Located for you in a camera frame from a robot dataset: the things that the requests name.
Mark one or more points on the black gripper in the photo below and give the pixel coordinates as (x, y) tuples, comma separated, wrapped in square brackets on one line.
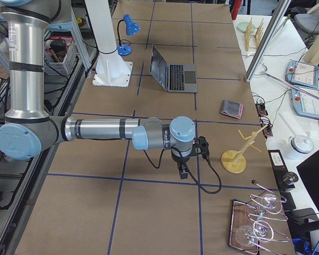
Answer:
[(178, 159)]

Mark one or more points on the grey laptop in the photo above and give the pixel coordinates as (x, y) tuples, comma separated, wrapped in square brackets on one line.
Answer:
[(173, 77)]

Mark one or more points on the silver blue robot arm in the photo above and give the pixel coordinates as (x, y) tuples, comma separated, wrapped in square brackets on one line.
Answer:
[(29, 129)]

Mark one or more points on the wooden mug tree stand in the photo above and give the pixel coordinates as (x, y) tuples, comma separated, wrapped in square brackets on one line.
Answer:
[(234, 161)]

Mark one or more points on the grey pink folded cloth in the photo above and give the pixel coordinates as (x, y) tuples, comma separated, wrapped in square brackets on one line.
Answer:
[(232, 109)]

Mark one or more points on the wine glass holder tray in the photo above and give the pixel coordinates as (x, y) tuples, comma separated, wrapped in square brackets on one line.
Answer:
[(243, 213)]

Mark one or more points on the lower clear wine glass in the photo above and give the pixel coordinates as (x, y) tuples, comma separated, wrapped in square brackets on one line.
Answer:
[(252, 235)]

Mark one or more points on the clear wine glass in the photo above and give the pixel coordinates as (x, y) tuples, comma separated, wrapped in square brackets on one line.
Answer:
[(252, 235), (269, 203)]

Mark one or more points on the orange black electronics board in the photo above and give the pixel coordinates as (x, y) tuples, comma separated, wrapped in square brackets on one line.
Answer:
[(264, 120)]

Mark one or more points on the upper clear wine glass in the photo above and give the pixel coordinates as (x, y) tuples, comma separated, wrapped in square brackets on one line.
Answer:
[(269, 203)]

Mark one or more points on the black label box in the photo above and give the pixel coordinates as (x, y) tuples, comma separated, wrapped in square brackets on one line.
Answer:
[(285, 180)]

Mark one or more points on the white enamel pot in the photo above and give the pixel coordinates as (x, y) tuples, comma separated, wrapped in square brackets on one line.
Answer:
[(299, 145)]

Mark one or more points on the lower teach pendant tablet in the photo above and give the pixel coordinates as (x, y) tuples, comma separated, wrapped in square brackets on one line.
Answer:
[(304, 104)]

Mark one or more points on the teach pendant tablet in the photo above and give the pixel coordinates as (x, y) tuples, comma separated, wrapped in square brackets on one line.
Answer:
[(304, 104), (302, 74)]

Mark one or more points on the blue desk lamp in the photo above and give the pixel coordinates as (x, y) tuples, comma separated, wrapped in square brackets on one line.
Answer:
[(131, 28)]

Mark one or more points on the wooden dish rack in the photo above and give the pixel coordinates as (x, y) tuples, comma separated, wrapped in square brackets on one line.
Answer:
[(253, 32)]

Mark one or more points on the upper teach pendant tablet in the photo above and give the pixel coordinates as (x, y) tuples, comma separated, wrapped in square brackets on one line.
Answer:
[(302, 74)]

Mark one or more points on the pale green plate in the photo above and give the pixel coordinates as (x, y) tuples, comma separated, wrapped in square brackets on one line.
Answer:
[(242, 27)]

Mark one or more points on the white plastic basket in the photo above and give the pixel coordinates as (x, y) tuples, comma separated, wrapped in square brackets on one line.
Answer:
[(59, 55)]

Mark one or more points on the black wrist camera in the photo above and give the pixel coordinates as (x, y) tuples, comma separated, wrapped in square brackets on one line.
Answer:
[(200, 147)]

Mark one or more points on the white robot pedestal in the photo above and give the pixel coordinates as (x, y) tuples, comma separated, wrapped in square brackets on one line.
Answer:
[(111, 69)]

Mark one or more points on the aluminium frame post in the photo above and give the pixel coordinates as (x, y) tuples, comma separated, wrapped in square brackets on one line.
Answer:
[(267, 36)]

